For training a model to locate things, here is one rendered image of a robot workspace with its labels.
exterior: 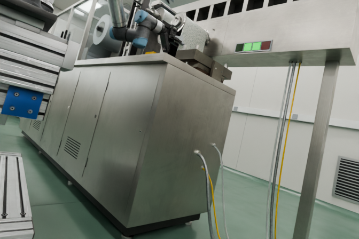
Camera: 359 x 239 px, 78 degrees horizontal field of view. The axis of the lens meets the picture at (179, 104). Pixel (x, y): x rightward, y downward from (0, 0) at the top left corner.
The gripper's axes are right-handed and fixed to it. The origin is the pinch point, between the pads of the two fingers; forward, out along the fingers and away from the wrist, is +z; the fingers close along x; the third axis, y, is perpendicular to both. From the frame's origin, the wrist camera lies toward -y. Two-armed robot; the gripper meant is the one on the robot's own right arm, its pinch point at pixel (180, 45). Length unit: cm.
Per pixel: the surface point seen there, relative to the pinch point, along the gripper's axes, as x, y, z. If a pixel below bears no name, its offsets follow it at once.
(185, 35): -0.2, 7.7, 1.6
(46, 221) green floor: 8, -109, -49
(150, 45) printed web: 38.1, 4.6, 2.9
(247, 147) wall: 72, -62, 263
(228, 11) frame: -7, 40, 32
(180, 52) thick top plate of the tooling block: -8.0, -7.6, -6.0
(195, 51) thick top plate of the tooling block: -19.6, -7.7, -6.0
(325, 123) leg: -76, -31, 47
